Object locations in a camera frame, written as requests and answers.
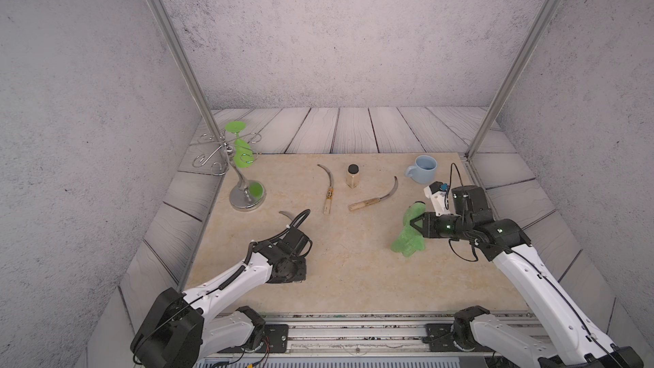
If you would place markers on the sickle wooden handle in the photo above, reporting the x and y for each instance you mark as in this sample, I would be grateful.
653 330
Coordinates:
370 202
330 190
288 215

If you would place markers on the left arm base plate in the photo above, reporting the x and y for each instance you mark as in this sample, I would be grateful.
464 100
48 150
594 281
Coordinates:
274 339

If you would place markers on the silver metal glass rack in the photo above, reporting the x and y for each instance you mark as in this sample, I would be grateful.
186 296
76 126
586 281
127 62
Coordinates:
235 155

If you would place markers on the green microfiber rag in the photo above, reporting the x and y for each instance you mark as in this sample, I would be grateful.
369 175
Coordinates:
410 240

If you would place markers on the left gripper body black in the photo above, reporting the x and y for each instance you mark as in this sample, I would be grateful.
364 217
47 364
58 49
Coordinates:
296 273

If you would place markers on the aluminium rail frame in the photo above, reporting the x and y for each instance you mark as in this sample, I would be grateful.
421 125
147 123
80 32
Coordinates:
351 334

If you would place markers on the right aluminium corner post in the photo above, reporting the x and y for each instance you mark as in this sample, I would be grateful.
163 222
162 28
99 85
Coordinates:
538 27

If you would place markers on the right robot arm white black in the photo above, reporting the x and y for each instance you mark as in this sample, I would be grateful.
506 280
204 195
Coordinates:
463 214

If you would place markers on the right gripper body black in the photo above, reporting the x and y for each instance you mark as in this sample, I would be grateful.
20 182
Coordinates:
438 227

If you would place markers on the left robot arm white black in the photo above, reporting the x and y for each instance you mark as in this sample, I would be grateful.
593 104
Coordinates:
183 327

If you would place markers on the light blue ceramic mug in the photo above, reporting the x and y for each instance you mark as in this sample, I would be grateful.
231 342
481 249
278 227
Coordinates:
423 170

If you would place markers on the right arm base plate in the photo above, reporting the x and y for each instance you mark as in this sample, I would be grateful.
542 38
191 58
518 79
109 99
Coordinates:
439 337

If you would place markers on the aluminium corner post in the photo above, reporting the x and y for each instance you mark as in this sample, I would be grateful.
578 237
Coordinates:
179 55
538 27

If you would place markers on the left aluminium corner post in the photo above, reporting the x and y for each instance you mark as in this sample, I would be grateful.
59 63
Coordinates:
179 55

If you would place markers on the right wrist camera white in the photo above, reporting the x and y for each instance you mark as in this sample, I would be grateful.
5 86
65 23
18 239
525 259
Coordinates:
437 193

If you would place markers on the small jar black lid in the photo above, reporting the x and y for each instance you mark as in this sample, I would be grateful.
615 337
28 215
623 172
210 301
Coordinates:
353 176

